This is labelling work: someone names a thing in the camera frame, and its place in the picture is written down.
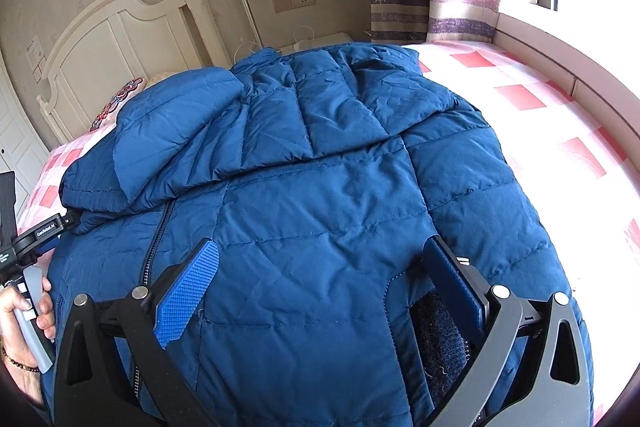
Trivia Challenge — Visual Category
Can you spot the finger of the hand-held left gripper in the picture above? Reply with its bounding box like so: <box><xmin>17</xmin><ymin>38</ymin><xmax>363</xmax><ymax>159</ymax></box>
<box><xmin>40</xmin><ymin>208</ymin><xmax>82</xmax><ymax>254</ymax></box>

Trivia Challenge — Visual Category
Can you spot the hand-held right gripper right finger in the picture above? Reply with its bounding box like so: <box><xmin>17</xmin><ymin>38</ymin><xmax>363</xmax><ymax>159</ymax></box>
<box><xmin>422</xmin><ymin>234</ymin><xmax>593</xmax><ymax>427</ymax></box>

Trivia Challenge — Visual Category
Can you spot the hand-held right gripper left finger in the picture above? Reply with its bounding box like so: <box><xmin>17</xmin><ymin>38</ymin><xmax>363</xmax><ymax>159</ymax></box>
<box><xmin>52</xmin><ymin>238</ymin><xmax>221</xmax><ymax>427</ymax></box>

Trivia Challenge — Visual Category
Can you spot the blue down jacket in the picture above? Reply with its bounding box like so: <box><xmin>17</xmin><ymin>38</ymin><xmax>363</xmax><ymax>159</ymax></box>
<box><xmin>40</xmin><ymin>42</ymin><xmax>593</xmax><ymax>427</ymax></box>

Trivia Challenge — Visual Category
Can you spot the person's left forearm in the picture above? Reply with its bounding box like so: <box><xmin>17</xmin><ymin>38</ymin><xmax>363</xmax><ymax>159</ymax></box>
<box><xmin>0</xmin><ymin>349</ymin><xmax>47</xmax><ymax>414</ymax></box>

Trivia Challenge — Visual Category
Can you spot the person's left hand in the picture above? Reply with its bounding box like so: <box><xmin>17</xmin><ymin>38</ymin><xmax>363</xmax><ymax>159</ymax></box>
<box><xmin>0</xmin><ymin>276</ymin><xmax>57</xmax><ymax>355</ymax></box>

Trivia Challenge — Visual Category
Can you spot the white wardrobe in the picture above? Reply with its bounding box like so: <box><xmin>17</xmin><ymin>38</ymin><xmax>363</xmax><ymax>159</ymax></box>
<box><xmin>0</xmin><ymin>77</ymin><xmax>51</xmax><ymax>208</ymax></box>

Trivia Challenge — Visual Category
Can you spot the printed pillow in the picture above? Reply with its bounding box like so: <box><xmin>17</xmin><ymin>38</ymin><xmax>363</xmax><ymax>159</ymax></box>
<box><xmin>90</xmin><ymin>76</ymin><xmax>162</xmax><ymax>134</ymax></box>

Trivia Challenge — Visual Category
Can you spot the pink checkered bed sheet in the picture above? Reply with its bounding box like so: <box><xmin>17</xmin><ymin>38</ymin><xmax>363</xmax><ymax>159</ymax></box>
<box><xmin>15</xmin><ymin>39</ymin><xmax>640</xmax><ymax>427</ymax></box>

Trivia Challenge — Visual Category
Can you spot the white wooden headboard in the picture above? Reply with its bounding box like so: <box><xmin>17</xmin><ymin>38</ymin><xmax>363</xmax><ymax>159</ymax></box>
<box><xmin>35</xmin><ymin>0</ymin><xmax>231</xmax><ymax>152</ymax></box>

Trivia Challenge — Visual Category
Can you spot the white window sill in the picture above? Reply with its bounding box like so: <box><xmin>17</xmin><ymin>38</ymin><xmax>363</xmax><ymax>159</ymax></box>
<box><xmin>492</xmin><ymin>11</ymin><xmax>640</xmax><ymax>160</ymax></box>

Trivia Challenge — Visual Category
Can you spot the white nightstand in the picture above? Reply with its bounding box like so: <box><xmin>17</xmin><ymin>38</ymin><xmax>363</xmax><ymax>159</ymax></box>
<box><xmin>276</xmin><ymin>32</ymin><xmax>354</xmax><ymax>56</ymax></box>

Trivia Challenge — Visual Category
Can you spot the metal pole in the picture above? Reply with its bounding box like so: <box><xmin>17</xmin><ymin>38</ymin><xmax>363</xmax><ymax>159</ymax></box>
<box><xmin>229</xmin><ymin>0</ymin><xmax>264</xmax><ymax>54</ymax></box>

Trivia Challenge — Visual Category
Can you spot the dark bead bracelet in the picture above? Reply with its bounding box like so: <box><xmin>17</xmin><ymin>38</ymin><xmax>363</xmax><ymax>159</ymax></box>
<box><xmin>1</xmin><ymin>347</ymin><xmax>41</xmax><ymax>374</ymax></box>

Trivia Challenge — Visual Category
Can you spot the white charger with cable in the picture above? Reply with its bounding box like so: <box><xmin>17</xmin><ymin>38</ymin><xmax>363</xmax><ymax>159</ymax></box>
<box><xmin>291</xmin><ymin>27</ymin><xmax>322</xmax><ymax>52</ymax></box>

